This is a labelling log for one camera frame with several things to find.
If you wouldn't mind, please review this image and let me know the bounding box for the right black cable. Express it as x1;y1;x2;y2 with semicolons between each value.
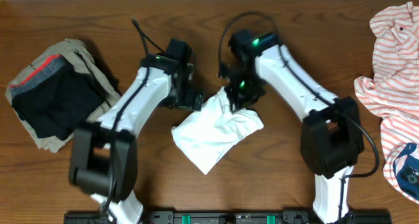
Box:
217;10;380;223

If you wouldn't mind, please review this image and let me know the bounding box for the pink white striped shirt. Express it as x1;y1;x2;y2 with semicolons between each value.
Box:
354;2;418;202

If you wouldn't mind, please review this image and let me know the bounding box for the white t-shirt green logo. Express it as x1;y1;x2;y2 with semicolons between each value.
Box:
171;87;264;175

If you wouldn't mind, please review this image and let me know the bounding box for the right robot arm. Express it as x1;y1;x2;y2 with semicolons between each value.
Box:
220;29;364;223

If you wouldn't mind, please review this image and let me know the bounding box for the folded black garment red waistband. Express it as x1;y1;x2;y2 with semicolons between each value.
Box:
10;54;105;140

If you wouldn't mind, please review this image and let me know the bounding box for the dark blue garment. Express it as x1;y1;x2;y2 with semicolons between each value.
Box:
392;143;418;201

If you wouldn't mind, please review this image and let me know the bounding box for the black cable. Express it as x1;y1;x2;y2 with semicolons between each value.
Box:
101;16;166;223
217;10;380;223

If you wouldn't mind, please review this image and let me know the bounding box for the left black cable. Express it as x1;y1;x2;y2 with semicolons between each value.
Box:
101;16;166;223

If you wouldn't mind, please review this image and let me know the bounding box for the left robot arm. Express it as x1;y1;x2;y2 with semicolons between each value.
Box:
64;39;204;223

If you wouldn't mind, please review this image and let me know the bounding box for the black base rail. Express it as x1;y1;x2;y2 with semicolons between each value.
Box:
64;210;393;224

